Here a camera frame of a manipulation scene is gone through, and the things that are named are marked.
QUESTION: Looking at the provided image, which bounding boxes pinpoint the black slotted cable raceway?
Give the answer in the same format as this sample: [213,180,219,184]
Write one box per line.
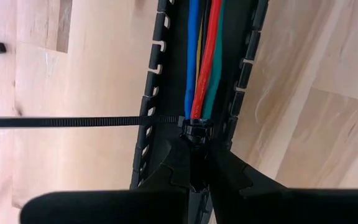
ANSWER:
[129,0,270,191]

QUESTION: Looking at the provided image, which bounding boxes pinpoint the blue cable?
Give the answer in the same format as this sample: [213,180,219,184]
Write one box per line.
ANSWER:
[183,0,201,121]

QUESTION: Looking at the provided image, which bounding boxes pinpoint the yellow cable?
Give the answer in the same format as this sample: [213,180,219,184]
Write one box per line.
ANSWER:
[196,15,204,78]

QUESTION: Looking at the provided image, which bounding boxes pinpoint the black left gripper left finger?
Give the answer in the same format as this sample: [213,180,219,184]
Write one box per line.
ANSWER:
[19,136,193,224]

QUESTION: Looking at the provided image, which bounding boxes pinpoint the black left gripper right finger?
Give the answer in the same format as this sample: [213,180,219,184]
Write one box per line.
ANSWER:
[208,145,358,224]

